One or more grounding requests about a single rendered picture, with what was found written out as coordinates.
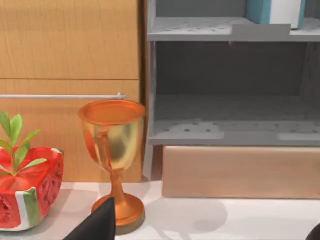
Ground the watermelon plant pot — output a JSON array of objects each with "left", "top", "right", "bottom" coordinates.
[{"left": 0, "top": 111, "right": 65, "bottom": 232}]

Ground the long metal handle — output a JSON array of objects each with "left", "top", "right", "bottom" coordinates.
[{"left": 0, "top": 92, "right": 127, "bottom": 100}]

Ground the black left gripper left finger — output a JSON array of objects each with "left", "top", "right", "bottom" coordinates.
[{"left": 62, "top": 196, "right": 117, "bottom": 240}]

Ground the teal and white book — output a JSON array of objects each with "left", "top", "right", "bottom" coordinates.
[{"left": 246, "top": 0, "right": 306, "bottom": 30}]

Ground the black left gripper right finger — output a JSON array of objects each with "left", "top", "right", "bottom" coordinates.
[{"left": 305, "top": 222, "right": 320, "bottom": 240}]

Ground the pale wooden drawer front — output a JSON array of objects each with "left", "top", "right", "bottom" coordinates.
[{"left": 161, "top": 145, "right": 320, "bottom": 200}]

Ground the gold trophy cup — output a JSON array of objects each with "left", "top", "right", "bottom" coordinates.
[{"left": 77, "top": 99, "right": 146, "bottom": 236}]

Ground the wooden cupboard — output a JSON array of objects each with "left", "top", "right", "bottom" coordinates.
[{"left": 0, "top": 0, "right": 151, "bottom": 183}]

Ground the grey shelf cabinet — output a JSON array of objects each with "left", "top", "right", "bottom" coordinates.
[{"left": 142, "top": 0, "right": 320, "bottom": 182}]

